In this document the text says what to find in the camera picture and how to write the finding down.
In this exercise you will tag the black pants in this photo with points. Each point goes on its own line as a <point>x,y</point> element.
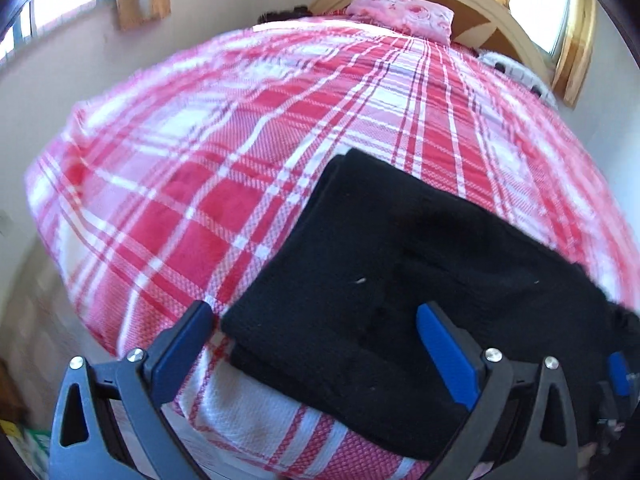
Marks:
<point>375,260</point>

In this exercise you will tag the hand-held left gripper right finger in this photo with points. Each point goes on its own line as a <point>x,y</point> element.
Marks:
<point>445,347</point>

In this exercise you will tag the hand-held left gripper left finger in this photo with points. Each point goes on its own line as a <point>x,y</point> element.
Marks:
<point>182,347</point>

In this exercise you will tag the window behind headboard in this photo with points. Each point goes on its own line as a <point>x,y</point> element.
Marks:
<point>545,5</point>

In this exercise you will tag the side wall window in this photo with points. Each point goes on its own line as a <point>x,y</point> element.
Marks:
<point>50,10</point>

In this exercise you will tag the white pillow with black dots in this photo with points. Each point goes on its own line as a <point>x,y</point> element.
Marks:
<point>520,72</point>

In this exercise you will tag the red white plaid blanket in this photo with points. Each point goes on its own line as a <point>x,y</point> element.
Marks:
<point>200,170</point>

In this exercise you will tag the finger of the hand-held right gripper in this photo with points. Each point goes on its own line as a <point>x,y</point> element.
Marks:
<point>620,375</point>

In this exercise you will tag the pink floral pillow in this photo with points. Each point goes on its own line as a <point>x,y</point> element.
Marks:
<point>405,15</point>

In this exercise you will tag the dark cloth beside bed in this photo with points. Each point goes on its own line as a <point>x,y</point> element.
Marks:
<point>280,12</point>

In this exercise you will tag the cream wooden bed headboard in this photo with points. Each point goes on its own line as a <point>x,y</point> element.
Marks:
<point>480,15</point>

